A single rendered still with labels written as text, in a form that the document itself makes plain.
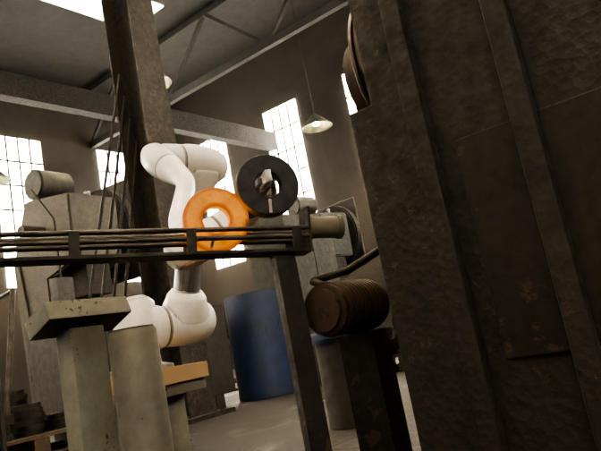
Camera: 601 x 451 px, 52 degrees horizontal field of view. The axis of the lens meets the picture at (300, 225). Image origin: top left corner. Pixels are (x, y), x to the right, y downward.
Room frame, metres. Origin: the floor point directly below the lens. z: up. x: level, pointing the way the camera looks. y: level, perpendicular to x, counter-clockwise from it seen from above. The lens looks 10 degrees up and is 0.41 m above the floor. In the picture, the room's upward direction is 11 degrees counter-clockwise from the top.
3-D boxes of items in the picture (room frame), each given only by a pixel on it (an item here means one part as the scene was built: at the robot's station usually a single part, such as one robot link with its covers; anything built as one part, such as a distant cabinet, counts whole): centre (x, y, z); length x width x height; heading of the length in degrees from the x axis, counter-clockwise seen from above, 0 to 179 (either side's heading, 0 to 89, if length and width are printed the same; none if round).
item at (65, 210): (6.82, 2.49, 1.42); 1.43 x 1.22 x 2.85; 59
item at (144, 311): (2.29, 0.65, 0.58); 0.18 x 0.16 x 0.22; 131
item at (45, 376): (4.97, 1.50, 0.43); 1.23 x 0.93 x 0.87; 142
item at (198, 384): (2.28, 0.67, 0.33); 0.32 x 0.32 x 0.04; 60
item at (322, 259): (5.68, 0.10, 0.75); 0.70 x 0.48 x 1.50; 144
